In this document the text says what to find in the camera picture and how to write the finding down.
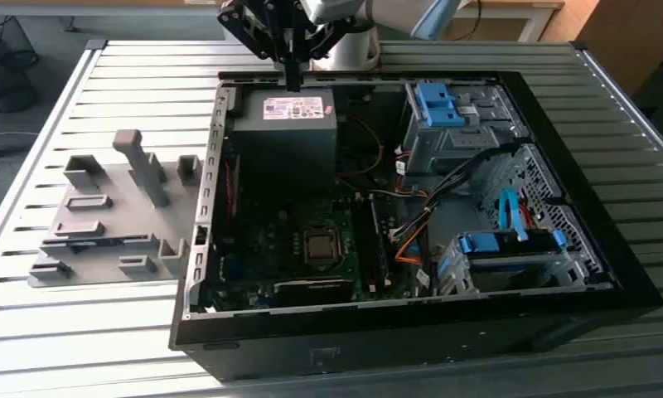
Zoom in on hard disk in blue carrier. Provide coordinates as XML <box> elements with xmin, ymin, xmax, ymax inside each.
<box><xmin>456</xmin><ymin>229</ymin><xmax>569</xmax><ymax>266</ymax></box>

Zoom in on wooden desk white legs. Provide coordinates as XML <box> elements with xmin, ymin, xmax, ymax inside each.
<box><xmin>447</xmin><ymin>0</ymin><xmax>565</xmax><ymax>42</ymax></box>

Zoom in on installed black RAM stick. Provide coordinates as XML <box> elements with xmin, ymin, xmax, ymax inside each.
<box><xmin>371</xmin><ymin>197</ymin><xmax>393</xmax><ymax>288</ymax></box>

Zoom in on blue flat data wire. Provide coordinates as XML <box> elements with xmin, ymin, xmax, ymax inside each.
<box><xmin>499</xmin><ymin>188</ymin><xmax>531</xmax><ymax>241</ymax></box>

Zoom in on blue plastic drive latch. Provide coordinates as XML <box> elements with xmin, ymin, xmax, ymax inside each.
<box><xmin>413</xmin><ymin>81</ymin><xmax>469</xmax><ymax>128</ymax></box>

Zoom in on green motherboard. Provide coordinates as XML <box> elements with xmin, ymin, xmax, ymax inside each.
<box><xmin>212</xmin><ymin>194</ymin><xmax>421</xmax><ymax>310</ymax></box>

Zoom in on CPU socket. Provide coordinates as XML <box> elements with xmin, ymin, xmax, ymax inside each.
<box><xmin>300</xmin><ymin>225</ymin><xmax>343</xmax><ymax>273</ymax></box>

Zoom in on grey power supply unit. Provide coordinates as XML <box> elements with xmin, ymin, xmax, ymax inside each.
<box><xmin>224</xmin><ymin>87</ymin><xmax>341</xmax><ymax>196</ymax></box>

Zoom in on orange power wires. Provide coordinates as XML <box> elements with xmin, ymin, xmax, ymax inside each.
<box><xmin>393</xmin><ymin>231</ymin><xmax>428</xmax><ymax>266</ymax></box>

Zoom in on red thin data wire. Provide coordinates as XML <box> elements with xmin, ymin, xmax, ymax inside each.
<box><xmin>517</xmin><ymin>201</ymin><xmax>538</xmax><ymax>230</ymax></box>

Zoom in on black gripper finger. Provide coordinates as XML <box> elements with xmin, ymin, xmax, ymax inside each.
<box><xmin>217</xmin><ymin>4</ymin><xmax>296</xmax><ymax>91</ymax></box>
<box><xmin>293</xmin><ymin>16</ymin><xmax>360</xmax><ymax>91</ymax></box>

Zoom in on thin orange wire loop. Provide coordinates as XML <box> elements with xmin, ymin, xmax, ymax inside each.
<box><xmin>336</xmin><ymin>115</ymin><xmax>387</xmax><ymax>179</ymax></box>

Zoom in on grey office table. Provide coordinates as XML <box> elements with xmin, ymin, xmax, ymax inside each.
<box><xmin>0</xmin><ymin>0</ymin><xmax>239</xmax><ymax>42</ymax></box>

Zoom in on green RAM stick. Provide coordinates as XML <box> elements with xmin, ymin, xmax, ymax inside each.
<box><xmin>60</xmin><ymin>236</ymin><xmax>152</xmax><ymax>251</ymax></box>

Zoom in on silver CPU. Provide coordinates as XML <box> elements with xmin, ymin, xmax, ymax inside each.
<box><xmin>308</xmin><ymin>236</ymin><xmax>336</xmax><ymax>260</ymax></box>

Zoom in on grey metal drive cage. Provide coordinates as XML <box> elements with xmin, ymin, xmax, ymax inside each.
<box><xmin>403</xmin><ymin>80</ymin><xmax>532</xmax><ymax>177</ymax></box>

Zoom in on black wire mesh bin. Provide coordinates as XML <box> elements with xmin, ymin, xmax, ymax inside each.
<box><xmin>0</xmin><ymin>16</ymin><xmax>40</xmax><ymax>114</ymax></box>

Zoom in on brown wooden cabinet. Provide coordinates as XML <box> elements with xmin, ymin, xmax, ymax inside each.
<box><xmin>541</xmin><ymin>0</ymin><xmax>663</xmax><ymax>96</ymax></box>

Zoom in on black wire bundle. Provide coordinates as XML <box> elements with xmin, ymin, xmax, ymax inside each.
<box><xmin>389</xmin><ymin>143</ymin><xmax>524</xmax><ymax>244</ymax></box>

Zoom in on black open PC case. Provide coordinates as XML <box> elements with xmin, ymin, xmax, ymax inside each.
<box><xmin>168</xmin><ymin>70</ymin><xmax>663</xmax><ymax>382</ymax></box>

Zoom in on black graphics card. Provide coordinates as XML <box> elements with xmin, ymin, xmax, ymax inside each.
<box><xmin>273</xmin><ymin>278</ymin><xmax>355</xmax><ymax>308</ymax></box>

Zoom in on black RAM slot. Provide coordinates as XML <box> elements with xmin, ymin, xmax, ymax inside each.
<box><xmin>351</xmin><ymin>193</ymin><xmax>379</xmax><ymax>294</ymax></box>

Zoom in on grey metal disk bay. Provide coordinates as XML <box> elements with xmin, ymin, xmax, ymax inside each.
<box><xmin>432</xmin><ymin>231</ymin><xmax>609</xmax><ymax>296</ymax></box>

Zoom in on grey plastic parts rack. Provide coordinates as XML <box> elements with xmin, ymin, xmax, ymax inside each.
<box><xmin>27</xmin><ymin>129</ymin><xmax>205</xmax><ymax>289</ymax></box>

